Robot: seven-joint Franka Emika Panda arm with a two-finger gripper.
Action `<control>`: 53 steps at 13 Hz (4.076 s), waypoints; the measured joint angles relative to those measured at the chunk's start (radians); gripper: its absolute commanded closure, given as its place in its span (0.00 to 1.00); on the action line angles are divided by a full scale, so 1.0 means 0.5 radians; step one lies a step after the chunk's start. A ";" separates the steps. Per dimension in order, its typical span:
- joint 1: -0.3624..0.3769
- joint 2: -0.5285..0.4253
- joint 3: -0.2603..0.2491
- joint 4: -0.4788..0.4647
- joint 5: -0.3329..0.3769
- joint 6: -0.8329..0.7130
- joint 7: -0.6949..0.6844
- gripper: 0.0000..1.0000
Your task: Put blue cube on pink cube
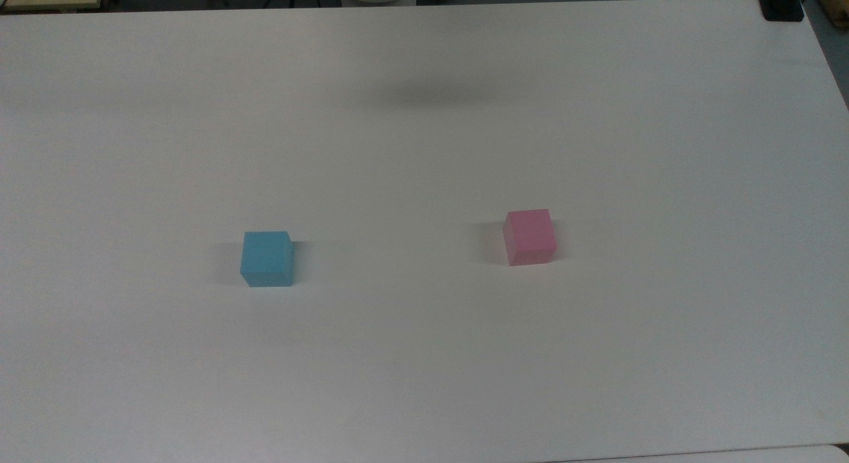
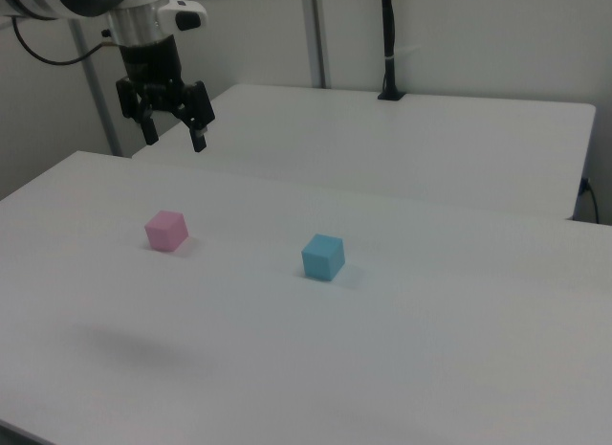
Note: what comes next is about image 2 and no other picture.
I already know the blue cube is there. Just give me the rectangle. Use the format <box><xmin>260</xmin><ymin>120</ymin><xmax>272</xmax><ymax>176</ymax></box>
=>
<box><xmin>300</xmin><ymin>233</ymin><xmax>346</xmax><ymax>281</ymax></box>

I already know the black camera stand pole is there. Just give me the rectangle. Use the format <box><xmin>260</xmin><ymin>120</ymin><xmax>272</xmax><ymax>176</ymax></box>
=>
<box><xmin>377</xmin><ymin>0</ymin><xmax>408</xmax><ymax>102</ymax></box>

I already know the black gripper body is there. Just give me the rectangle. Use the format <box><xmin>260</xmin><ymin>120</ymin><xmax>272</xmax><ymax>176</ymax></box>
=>
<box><xmin>118</xmin><ymin>36</ymin><xmax>186</xmax><ymax>93</ymax></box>

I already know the slanted metal frame post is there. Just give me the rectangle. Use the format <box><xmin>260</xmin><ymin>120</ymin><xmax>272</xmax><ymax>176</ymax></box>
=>
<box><xmin>69</xmin><ymin>18</ymin><xmax>123</xmax><ymax>158</ymax></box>

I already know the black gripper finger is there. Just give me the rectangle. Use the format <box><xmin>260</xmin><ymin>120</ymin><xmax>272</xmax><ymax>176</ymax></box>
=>
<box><xmin>115</xmin><ymin>77</ymin><xmax>161</xmax><ymax>146</ymax></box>
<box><xmin>170</xmin><ymin>79</ymin><xmax>217</xmax><ymax>154</ymax></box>

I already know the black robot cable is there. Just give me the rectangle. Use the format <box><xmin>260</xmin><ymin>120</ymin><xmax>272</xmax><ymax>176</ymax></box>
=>
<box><xmin>11</xmin><ymin>15</ymin><xmax>121</xmax><ymax>67</ymax></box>

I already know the black wall power cable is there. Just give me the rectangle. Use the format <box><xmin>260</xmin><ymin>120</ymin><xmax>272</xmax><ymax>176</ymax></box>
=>
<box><xmin>579</xmin><ymin>176</ymin><xmax>601</xmax><ymax>224</ymax></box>

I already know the upright metal frame post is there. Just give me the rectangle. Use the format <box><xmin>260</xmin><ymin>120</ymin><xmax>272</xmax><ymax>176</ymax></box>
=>
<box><xmin>300</xmin><ymin>0</ymin><xmax>332</xmax><ymax>89</ymax></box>

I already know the pink cube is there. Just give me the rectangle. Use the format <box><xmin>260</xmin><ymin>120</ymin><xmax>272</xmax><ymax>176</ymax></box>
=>
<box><xmin>143</xmin><ymin>210</ymin><xmax>189</xmax><ymax>253</ymax></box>

